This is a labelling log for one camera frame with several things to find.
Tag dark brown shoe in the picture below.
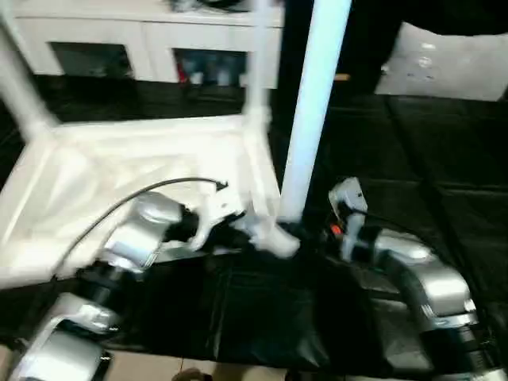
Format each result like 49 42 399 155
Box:
176 368 211 381

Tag black sofa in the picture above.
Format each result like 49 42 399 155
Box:
277 0 508 96

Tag grey printed cushion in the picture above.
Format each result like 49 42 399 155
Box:
375 21 508 102

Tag black work mat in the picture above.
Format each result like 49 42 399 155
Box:
0 71 508 378

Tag grey helmet with black strap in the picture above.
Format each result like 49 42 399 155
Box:
198 0 255 8

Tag white plastic table top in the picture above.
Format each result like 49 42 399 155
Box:
0 113 301 291

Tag white plastic table leg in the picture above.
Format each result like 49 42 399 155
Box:
244 0 285 120
279 0 354 223
0 0 59 138

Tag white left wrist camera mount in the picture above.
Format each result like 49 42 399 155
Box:
192 190 249 253

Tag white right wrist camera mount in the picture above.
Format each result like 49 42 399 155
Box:
328 177 368 263

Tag white cabinet with glass doors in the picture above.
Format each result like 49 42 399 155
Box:
13 0 285 88

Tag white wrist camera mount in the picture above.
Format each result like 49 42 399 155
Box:
328 177 368 263
192 190 249 253

